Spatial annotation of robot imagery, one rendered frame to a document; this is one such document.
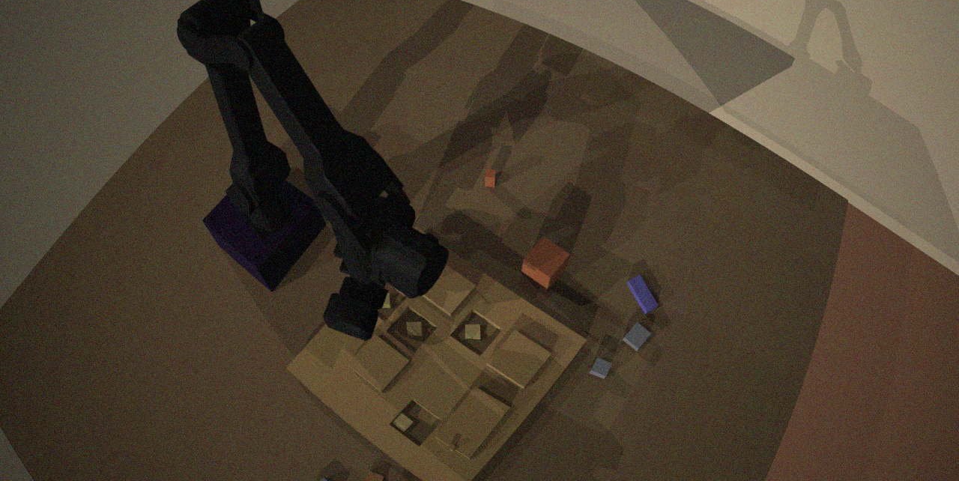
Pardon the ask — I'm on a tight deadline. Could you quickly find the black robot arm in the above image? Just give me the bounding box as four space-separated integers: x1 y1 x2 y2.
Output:
177 0 449 298

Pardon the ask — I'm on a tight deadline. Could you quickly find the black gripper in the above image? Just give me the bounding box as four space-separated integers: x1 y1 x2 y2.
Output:
323 205 416 341

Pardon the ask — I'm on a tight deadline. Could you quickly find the tan puzzle board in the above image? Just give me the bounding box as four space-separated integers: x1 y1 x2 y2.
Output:
286 246 587 481

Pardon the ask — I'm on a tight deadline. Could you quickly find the blue rectangular block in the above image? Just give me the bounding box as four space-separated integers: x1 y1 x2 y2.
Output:
627 274 658 315

